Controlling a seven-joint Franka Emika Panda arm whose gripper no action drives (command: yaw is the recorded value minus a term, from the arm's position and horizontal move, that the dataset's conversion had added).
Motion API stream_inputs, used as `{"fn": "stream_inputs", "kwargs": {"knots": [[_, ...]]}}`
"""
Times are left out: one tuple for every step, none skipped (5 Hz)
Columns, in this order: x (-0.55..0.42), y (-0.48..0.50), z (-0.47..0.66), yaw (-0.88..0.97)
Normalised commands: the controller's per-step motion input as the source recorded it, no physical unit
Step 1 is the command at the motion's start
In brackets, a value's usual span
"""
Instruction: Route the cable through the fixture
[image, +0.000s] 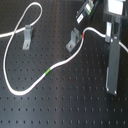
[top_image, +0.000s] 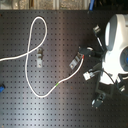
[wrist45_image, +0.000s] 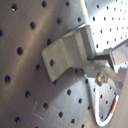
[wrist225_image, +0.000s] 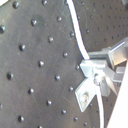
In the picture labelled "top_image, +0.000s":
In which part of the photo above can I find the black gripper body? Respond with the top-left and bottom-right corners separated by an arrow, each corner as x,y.
78,47 -> 93,56

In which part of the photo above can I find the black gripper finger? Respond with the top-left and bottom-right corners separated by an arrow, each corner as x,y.
69,55 -> 82,70

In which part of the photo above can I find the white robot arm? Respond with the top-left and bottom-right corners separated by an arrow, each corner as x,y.
69,14 -> 128,108

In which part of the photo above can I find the white connector plug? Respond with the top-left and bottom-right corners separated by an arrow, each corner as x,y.
83,72 -> 94,80

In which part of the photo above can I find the blue pole in background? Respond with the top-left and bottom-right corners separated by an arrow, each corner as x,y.
88,0 -> 95,13

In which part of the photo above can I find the blue object at edge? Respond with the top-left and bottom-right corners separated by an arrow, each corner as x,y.
0,85 -> 4,93

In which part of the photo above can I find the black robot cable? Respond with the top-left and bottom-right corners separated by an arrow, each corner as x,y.
89,68 -> 118,84

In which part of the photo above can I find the metal cable clip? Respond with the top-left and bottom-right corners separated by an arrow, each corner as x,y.
36,47 -> 43,68

